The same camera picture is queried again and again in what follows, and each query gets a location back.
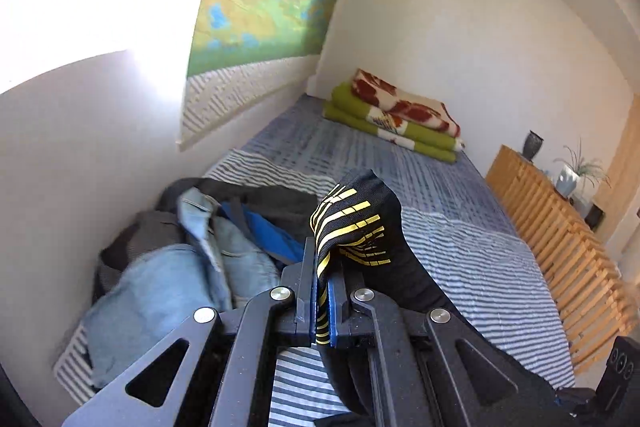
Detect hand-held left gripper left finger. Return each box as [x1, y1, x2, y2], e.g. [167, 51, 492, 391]
[62, 237, 321, 427]

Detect red floral folded blanket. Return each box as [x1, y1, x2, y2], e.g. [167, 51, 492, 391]
[350, 68, 462, 138]

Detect potted spider plant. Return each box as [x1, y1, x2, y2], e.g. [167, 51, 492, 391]
[552, 139, 612, 198]

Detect blue white striped quilt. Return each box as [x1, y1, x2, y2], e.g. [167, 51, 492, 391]
[52, 149, 577, 427]

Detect black pants with yellow stripes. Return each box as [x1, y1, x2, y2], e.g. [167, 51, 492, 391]
[309, 168, 596, 427]

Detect pile of jeans and clothes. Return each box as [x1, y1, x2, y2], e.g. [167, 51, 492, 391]
[82, 187, 282, 393]

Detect dark ceramic vase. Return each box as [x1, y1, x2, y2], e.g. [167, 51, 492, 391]
[522, 130, 545, 162]

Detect wooden slatted bed frame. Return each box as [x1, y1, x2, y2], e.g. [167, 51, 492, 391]
[485, 144, 640, 375]

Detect blue patterned bedsheet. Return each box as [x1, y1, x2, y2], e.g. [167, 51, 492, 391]
[240, 94, 512, 220]

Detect green folded blanket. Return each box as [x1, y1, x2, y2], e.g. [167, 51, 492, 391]
[322, 82, 467, 165]

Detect white ribbed wall panel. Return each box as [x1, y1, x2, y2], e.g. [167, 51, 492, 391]
[175, 54, 321, 152]

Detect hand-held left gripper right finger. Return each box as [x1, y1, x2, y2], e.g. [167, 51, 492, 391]
[330, 256, 557, 427]

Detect dark grey garment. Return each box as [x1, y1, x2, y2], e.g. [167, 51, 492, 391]
[92, 177, 321, 303]

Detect small black box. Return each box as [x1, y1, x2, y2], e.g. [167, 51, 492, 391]
[584, 204, 607, 231]

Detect bright blue garment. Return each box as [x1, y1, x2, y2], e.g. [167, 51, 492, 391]
[220, 202, 307, 269]

